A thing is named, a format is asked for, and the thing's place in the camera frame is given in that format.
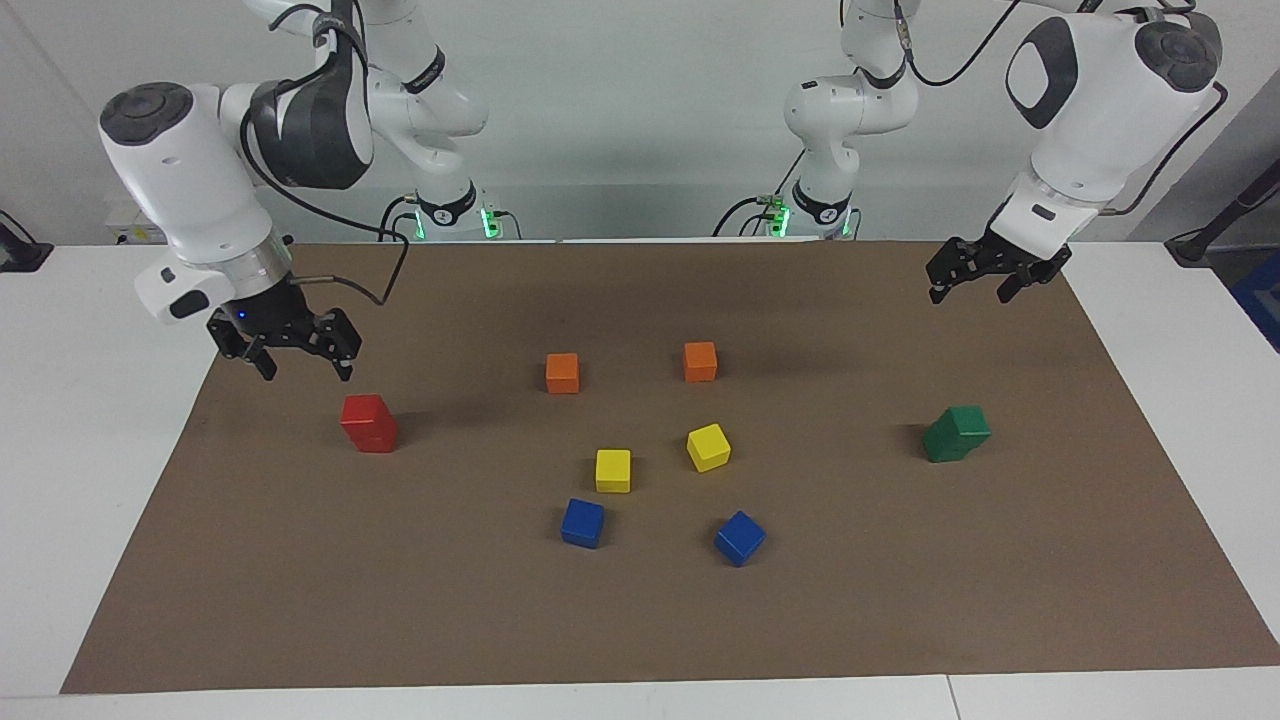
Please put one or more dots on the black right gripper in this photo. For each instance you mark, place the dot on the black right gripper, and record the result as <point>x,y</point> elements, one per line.
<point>270,315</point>

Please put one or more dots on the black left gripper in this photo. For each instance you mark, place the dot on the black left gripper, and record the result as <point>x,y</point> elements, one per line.
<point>995,255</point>

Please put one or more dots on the red wooden block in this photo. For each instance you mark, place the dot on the red wooden block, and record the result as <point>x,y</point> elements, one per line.
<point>362,410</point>
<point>382,441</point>

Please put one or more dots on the green wooden block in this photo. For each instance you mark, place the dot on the green wooden block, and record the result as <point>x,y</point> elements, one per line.
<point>968,422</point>
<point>940,449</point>

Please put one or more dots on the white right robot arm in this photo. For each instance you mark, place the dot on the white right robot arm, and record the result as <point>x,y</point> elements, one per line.
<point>190,180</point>

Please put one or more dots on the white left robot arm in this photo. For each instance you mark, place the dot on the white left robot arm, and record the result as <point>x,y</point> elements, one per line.
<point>1090,110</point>

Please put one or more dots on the black stand with pole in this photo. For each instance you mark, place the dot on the black stand with pole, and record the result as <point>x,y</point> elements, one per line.
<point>1190,245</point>

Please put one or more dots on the white box with yellow labels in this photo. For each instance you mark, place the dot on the white box with yellow labels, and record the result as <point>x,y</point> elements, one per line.
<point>125,228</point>

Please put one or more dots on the orange wooden block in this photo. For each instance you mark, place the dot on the orange wooden block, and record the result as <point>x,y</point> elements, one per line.
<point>562,372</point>
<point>700,361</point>

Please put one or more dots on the blue crate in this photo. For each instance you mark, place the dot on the blue crate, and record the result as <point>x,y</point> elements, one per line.
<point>1262,300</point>

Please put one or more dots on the yellow wooden block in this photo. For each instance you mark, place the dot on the yellow wooden block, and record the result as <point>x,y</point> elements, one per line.
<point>708,447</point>
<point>613,470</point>

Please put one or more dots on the blue wooden block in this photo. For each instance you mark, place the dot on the blue wooden block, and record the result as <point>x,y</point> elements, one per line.
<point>582,522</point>
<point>740,538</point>

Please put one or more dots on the brown table mat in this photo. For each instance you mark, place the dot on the brown table mat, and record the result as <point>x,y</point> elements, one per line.
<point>640,620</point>

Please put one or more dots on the black clamp mount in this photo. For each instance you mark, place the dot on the black clamp mount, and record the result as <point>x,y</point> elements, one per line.
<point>20,255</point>

